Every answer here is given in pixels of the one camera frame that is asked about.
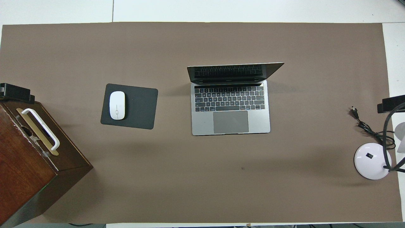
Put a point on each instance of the white desk lamp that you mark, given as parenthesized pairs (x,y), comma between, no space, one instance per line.
(370,161)

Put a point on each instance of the white computer mouse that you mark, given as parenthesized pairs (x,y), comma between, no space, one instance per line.
(117,104)

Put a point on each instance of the brown table mat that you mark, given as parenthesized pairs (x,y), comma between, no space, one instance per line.
(221,190)

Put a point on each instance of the black mouse pad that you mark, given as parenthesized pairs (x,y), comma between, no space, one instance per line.
(140,107)

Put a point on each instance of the grey laptop computer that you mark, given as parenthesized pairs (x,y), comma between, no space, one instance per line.
(231,122)

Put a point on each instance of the dark brown wooden box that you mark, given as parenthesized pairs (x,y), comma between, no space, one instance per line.
(19,171)

